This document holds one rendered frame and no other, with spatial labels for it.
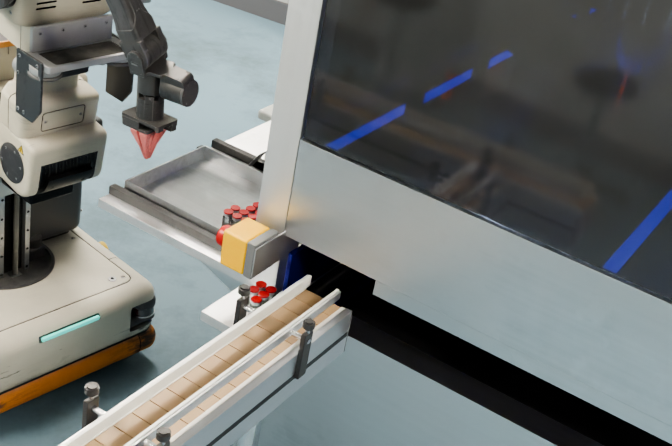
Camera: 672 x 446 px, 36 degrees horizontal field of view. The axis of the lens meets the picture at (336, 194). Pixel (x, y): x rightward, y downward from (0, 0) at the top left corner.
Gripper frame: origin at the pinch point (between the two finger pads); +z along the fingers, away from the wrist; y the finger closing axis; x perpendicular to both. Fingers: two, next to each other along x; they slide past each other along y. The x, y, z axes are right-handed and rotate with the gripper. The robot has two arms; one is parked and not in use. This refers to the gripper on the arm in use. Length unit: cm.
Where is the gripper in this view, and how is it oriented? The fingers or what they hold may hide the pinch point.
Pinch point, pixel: (147, 154)
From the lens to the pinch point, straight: 221.9
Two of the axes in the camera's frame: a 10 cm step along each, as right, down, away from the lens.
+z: -1.3, 8.7, 4.7
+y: 8.2, 3.6, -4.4
